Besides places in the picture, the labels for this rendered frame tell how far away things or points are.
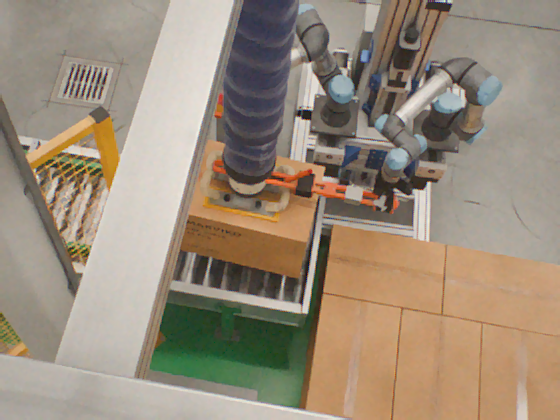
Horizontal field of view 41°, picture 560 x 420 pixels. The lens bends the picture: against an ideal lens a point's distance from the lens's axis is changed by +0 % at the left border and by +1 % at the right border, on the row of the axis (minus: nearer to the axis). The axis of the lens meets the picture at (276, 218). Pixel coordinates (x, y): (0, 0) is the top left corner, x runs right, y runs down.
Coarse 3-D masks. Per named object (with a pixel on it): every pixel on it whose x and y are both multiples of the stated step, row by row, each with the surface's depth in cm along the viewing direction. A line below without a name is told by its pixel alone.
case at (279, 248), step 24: (216, 144) 340; (312, 168) 338; (264, 192) 330; (192, 216) 324; (216, 216) 323; (240, 216) 324; (288, 216) 325; (312, 216) 326; (192, 240) 345; (216, 240) 339; (240, 240) 333; (264, 240) 328; (288, 240) 322; (264, 264) 350; (288, 264) 344
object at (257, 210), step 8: (224, 192) 326; (232, 192) 327; (208, 200) 324; (224, 200) 324; (232, 200) 325; (256, 200) 325; (264, 200) 326; (216, 208) 323; (224, 208) 323; (232, 208) 323; (240, 208) 323; (256, 208) 323; (264, 208) 324; (248, 216) 324; (256, 216) 322; (264, 216) 323; (272, 216) 322
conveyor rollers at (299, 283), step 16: (80, 176) 391; (96, 176) 390; (48, 192) 383; (64, 192) 384; (64, 208) 379; (80, 208) 380; (96, 208) 381; (96, 224) 376; (192, 256) 372; (304, 256) 376; (176, 272) 368; (192, 272) 368; (208, 272) 368; (224, 272) 370; (304, 272) 373; (224, 288) 365; (240, 288) 366
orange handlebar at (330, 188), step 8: (216, 112) 332; (216, 160) 320; (216, 168) 318; (280, 176) 319; (288, 176) 319; (280, 184) 317; (288, 184) 317; (320, 184) 319; (328, 184) 318; (336, 184) 318; (320, 192) 317; (328, 192) 316; (368, 192) 318; (368, 200) 316
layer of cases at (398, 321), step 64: (384, 256) 380; (448, 256) 383; (512, 256) 385; (320, 320) 361; (384, 320) 364; (448, 320) 366; (512, 320) 369; (320, 384) 347; (384, 384) 349; (448, 384) 351; (512, 384) 353
